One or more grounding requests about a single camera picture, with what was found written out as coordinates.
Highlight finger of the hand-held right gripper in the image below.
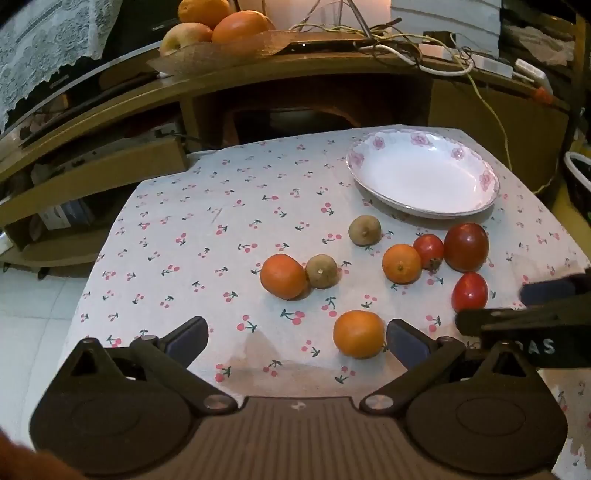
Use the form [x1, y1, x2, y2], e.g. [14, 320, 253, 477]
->
[455, 305, 591, 337]
[519, 272, 591, 306]

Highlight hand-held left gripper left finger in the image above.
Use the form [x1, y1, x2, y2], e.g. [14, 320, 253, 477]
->
[65, 316, 238, 414]

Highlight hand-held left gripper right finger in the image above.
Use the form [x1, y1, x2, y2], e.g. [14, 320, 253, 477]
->
[359, 318, 539, 414]

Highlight small red tomato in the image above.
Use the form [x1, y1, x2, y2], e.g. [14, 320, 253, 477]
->
[451, 272, 489, 313]
[412, 234, 445, 271]

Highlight large red tomato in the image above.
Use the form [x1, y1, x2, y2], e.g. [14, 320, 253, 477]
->
[444, 223, 490, 272]

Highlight brown kiwi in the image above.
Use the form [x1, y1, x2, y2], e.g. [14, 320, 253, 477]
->
[305, 255, 339, 289]
[348, 215, 382, 247]

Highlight white floral plate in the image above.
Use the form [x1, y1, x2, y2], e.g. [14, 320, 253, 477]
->
[346, 130, 500, 219]

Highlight cherry print tablecloth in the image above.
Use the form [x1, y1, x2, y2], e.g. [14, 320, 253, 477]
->
[67, 124, 591, 468]

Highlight white basket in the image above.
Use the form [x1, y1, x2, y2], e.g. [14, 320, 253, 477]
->
[563, 151, 591, 223]

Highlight blue white box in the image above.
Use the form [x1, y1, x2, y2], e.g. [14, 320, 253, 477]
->
[39, 198, 94, 232]

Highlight white power strip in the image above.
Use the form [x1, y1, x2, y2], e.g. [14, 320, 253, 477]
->
[471, 54, 551, 89]

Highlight brown woven fruit tray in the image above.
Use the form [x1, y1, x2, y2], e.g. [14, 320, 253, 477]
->
[148, 30, 293, 75]

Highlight yellow red apple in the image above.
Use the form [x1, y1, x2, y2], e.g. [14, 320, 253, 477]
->
[159, 22, 214, 57]

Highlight black television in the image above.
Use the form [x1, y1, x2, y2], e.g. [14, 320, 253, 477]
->
[0, 0, 185, 148]

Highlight large orange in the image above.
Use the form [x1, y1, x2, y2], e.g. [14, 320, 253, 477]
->
[212, 10, 276, 45]
[178, 0, 232, 29]

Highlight white lace cloth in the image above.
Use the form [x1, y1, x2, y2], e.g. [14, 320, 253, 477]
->
[0, 0, 123, 133]

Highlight white cable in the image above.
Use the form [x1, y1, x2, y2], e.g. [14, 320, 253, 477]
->
[355, 41, 475, 77]

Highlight tangled thin cables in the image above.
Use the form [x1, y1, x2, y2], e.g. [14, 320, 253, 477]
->
[290, 0, 467, 63]

